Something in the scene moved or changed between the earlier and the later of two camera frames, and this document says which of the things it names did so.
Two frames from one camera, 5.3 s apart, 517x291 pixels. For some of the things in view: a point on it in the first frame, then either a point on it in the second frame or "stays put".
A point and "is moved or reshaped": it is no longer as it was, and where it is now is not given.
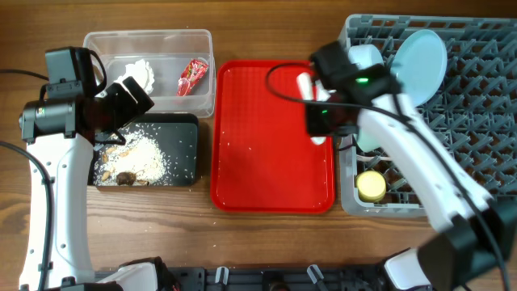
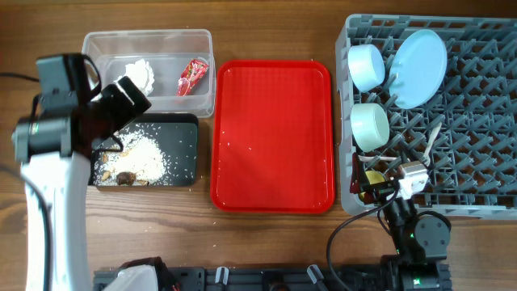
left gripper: (131, 110) stays put
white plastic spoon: (318, 140) is moved or reshaped
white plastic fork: (370, 158) stays put
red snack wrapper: (192, 73) stays put
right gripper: (315, 128) -> (377, 191)
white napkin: (141, 73) stays put
